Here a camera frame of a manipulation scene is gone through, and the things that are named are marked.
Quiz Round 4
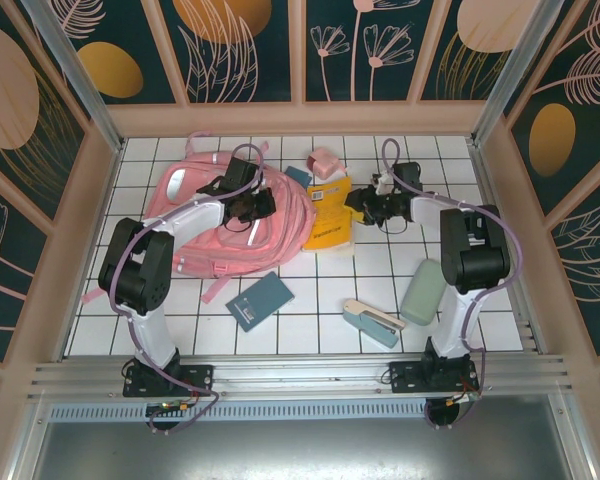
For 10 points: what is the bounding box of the pink student backpack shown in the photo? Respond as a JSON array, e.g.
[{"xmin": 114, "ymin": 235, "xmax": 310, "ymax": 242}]
[{"xmin": 81, "ymin": 130, "xmax": 317, "ymax": 307}]

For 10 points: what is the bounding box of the yellow paperback book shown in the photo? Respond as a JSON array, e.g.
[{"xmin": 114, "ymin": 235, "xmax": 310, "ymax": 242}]
[{"xmin": 300, "ymin": 174, "xmax": 357, "ymax": 257}]

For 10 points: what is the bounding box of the small blue stitched case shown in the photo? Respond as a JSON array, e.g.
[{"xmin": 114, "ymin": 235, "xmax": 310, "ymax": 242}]
[{"xmin": 283, "ymin": 165, "xmax": 314, "ymax": 189}]

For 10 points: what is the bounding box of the pink tape dispenser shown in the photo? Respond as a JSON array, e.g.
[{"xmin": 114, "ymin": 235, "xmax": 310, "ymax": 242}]
[{"xmin": 307, "ymin": 147, "xmax": 349, "ymax": 180}]

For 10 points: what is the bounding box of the pale green pencil case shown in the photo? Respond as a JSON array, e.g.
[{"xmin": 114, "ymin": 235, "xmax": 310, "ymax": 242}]
[{"xmin": 398, "ymin": 258, "xmax": 447, "ymax": 329}]

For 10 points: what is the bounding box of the slate blue book with barcode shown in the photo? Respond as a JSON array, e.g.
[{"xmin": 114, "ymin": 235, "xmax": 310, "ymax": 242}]
[{"xmin": 223, "ymin": 272, "xmax": 296, "ymax": 334}]

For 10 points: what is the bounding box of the blue and beige stapler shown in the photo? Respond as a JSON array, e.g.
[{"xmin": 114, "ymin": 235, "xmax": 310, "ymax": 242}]
[{"xmin": 342, "ymin": 298, "xmax": 407, "ymax": 349}]

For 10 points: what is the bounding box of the grey metal sheet panel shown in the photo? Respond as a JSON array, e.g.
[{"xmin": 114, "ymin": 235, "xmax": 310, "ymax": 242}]
[{"xmin": 24, "ymin": 394, "xmax": 596, "ymax": 480}]

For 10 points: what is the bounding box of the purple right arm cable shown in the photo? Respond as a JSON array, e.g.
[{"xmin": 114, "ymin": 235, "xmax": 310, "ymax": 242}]
[{"xmin": 379, "ymin": 138, "xmax": 526, "ymax": 431}]

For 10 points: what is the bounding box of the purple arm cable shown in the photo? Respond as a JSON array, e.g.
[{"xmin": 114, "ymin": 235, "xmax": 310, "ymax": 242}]
[
  {"xmin": 107, "ymin": 142, "xmax": 271, "ymax": 436},
  {"xmin": 379, "ymin": 138, "xmax": 526, "ymax": 431}
]

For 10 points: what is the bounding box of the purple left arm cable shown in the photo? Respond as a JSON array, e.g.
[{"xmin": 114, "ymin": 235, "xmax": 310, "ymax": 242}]
[{"xmin": 107, "ymin": 142, "xmax": 271, "ymax": 436}]

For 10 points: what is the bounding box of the aluminium front rail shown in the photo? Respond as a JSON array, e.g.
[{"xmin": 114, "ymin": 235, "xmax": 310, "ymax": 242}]
[{"xmin": 27, "ymin": 352, "xmax": 574, "ymax": 401}]

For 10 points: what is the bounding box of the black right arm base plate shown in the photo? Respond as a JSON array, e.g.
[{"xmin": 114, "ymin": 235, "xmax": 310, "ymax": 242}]
[{"xmin": 388, "ymin": 359, "xmax": 481, "ymax": 396}]

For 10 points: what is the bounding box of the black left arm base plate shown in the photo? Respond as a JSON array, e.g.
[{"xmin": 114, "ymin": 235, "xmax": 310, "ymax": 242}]
[{"xmin": 122, "ymin": 357, "xmax": 216, "ymax": 399}]

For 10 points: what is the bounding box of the aluminium right corner post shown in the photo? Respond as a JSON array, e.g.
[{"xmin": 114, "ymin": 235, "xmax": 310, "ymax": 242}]
[{"xmin": 469, "ymin": 0, "xmax": 567, "ymax": 147}]

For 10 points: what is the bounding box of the aluminium corner post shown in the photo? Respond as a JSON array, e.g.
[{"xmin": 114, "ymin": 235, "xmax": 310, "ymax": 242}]
[
  {"xmin": 18, "ymin": 0, "xmax": 127, "ymax": 157},
  {"xmin": 469, "ymin": 0, "xmax": 567, "ymax": 147}
]

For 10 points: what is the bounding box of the aluminium side rail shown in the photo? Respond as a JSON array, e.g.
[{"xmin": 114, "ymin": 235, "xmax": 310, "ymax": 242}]
[{"xmin": 467, "ymin": 137, "xmax": 549, "ymax": 357}]

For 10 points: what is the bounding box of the grey slotted cable duct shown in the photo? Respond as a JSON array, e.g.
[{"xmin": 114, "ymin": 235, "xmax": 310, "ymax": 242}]
[{"xmin": 47, "ymin": 402, "xmax": 431, "ymax": 421}]

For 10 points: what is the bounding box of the aluminium left corner post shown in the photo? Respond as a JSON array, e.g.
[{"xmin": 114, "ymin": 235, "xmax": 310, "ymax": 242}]
[{"xmin": 18, "ymin": 0, "xmax": 127, "ymax": 157}]

